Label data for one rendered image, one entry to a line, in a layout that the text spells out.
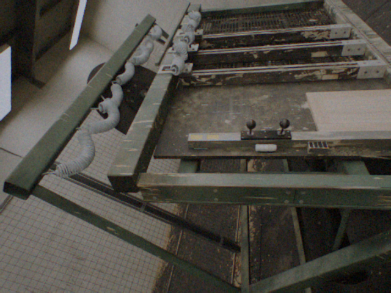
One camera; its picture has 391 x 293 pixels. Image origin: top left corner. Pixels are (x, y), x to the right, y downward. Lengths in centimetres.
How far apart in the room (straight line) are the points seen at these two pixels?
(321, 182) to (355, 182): 10
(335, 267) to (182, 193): 82
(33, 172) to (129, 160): 46
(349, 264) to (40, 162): 142
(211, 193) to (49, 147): 80
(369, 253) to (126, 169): 105
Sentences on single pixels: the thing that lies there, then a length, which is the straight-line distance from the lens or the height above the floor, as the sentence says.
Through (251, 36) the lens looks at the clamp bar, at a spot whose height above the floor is 143.
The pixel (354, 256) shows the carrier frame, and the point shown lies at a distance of 143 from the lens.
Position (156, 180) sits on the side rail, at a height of 171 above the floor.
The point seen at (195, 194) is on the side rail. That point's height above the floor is 157.
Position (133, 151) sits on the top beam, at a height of 183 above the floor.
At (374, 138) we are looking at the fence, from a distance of 120.
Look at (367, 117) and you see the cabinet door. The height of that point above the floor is 104.
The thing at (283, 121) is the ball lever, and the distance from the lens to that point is 100.
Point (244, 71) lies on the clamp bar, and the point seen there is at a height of 148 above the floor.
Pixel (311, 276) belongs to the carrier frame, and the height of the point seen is 79.
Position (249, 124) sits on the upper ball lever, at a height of 152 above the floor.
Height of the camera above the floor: 191
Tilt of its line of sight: 16 degrees down
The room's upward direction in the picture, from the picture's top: 61 degrees counter-clockwise
